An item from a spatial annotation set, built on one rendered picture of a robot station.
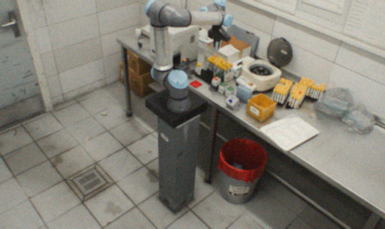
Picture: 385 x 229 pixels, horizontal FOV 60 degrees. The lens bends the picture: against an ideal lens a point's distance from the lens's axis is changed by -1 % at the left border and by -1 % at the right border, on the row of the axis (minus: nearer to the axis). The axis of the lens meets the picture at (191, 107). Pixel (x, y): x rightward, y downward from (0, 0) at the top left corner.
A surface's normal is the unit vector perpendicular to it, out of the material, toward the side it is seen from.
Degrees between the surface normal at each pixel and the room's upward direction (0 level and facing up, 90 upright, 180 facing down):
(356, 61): 90
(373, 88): 90
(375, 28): 92
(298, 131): 0
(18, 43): 90
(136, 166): 0
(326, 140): 0
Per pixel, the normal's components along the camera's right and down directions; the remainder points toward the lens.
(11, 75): 0.68, 0.47
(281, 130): 0.05, -0.79
